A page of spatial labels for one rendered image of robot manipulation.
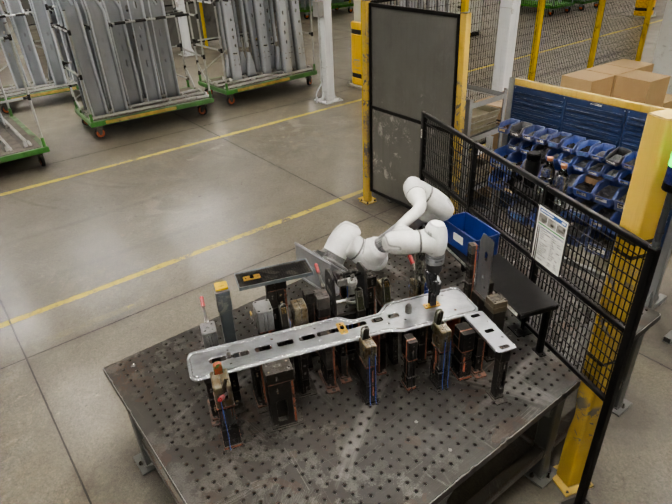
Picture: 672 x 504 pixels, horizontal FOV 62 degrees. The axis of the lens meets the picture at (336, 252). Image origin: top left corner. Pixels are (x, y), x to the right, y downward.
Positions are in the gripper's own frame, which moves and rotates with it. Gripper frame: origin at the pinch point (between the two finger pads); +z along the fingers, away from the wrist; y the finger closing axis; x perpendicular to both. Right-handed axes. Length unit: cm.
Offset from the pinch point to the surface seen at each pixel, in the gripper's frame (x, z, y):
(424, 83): 114, -35, -238
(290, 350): -73, 5, 6
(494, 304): 23.9, -0.9, 16.5
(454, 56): 124, -62, -209
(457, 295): 15.9, 4.8, -3.1
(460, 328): 5.6, 6.7, 18.2
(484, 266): 26.6, -12.5, 1.3
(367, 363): -42.5, 9.3, 22.0
